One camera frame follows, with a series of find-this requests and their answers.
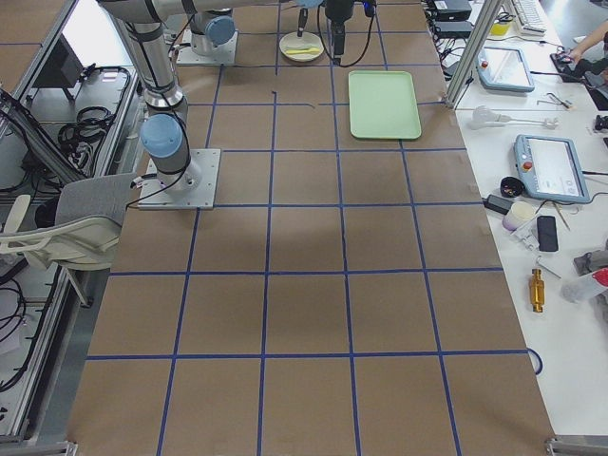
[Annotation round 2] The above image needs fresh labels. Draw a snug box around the cream round plate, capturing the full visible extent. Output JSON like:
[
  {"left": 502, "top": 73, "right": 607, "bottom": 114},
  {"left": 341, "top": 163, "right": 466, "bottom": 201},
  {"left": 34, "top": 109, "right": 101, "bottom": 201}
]
[{"left": 279, "top": 31, "right": 324, "bottom": 62}]

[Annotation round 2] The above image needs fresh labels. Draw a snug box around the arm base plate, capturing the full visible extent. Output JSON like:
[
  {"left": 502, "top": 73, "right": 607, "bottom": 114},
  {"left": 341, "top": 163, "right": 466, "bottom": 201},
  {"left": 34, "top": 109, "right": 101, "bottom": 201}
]
[
  {"left": 177, "top": 29, "right": 238, "bottom": 67},
  {"left": 137, "top": 148, "right": 221, "bottom": 210}
]

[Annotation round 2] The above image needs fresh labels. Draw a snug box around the grey office chair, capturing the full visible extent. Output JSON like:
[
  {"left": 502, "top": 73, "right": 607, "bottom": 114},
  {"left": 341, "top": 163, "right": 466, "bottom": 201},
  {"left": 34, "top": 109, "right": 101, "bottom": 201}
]
[{"left": 1, "top": 173, "right": 136, "bottom": 271}]

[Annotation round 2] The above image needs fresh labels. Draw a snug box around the black smartphone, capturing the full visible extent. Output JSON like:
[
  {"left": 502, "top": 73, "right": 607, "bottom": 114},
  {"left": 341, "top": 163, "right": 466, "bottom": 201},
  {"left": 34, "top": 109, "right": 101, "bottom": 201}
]
[{"left": 537, "top": 216, "right": 559, "bottom": 253}]

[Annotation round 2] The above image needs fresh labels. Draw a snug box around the light green tray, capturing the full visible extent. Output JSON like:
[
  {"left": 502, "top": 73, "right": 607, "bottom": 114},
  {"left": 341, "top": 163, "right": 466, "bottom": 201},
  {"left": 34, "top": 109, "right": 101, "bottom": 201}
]
[{"left": 348, "top": 70, "right": 422, "bottom": 140}]

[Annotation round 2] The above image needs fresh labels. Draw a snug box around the black power adapter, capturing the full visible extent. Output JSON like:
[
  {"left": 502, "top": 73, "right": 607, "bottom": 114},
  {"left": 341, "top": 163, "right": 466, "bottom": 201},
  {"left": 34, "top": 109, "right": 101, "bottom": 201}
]
[{"left": 483, "top": 194, "right": 513, "bottom": 216}]

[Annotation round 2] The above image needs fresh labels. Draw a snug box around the yellow plastic fork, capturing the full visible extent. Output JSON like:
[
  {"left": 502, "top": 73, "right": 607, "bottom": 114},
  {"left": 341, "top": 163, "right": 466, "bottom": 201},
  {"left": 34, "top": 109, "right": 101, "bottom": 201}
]
[{"left": 285, "top": 47, "right": 320, "bottom": 55}]

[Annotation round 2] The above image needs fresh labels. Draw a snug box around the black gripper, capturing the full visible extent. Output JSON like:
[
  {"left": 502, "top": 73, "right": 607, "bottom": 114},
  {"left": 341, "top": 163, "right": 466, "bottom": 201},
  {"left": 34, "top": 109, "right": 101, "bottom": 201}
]
[{"left": 296, "top": 0, "right": 354, "bottom": 65}]

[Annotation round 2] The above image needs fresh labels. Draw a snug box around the far blue teach pendant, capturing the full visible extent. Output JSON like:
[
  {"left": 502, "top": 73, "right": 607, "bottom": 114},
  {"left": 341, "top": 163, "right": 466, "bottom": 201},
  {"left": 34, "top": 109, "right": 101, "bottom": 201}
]
[{"left": 477, "top": 47, "right": 535, "bottom": 93}]

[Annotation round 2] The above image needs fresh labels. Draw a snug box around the near blue teach pendant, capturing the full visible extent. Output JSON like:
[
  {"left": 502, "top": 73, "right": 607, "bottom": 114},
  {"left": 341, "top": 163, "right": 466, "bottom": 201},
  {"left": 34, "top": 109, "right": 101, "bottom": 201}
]
[{"left": 513, "top": 135, "right": 591, "bottom": 203}]

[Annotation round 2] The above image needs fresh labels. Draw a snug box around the blue teach pendant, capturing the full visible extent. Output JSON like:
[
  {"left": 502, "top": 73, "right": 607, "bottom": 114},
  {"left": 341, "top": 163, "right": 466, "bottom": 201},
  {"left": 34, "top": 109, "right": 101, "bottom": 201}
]
[
  {"left": 513, "top": 135, "right": 591, "bottom": 203},
  {"left": 477, "top": 47, "right": 535, "bottom": 93}
]

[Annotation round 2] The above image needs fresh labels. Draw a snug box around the white paper cup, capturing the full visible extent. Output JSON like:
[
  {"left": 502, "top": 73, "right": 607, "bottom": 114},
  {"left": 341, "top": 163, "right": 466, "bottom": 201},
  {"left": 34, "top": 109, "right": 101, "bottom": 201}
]
[{"left": 503, "top": 201, "right": 535, "bottom": 231}]

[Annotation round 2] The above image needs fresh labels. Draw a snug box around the white light bulb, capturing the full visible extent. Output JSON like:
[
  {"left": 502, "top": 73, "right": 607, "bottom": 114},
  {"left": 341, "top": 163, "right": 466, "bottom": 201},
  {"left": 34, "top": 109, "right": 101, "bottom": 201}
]
[{"left": 469, "top": 105, "right": 513, "bottom": 129}]

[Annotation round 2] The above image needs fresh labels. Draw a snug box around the gold metal cylinder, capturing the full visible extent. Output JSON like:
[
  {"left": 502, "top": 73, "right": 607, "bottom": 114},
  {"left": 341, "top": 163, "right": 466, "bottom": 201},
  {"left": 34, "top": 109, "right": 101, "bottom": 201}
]
[{"left": 528, "top": 268, "right": 545, "bottom": 314}]

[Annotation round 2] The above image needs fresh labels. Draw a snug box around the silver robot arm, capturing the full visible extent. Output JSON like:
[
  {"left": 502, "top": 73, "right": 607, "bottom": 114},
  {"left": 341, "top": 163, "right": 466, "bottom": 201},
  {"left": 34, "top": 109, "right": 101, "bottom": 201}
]
[
  {"left": 178, "top": 1, "right": 324, "bottom": 66},
  {"left": 99, "top": 1, "right": 257, "bottom": 196}
]

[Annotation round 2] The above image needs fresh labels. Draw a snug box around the aluminium frame post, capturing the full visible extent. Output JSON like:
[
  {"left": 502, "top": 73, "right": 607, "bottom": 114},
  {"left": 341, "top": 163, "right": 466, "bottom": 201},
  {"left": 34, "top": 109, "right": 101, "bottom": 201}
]
[{"left": 445, "top": 0, "right": 503, "bottom": 108}]

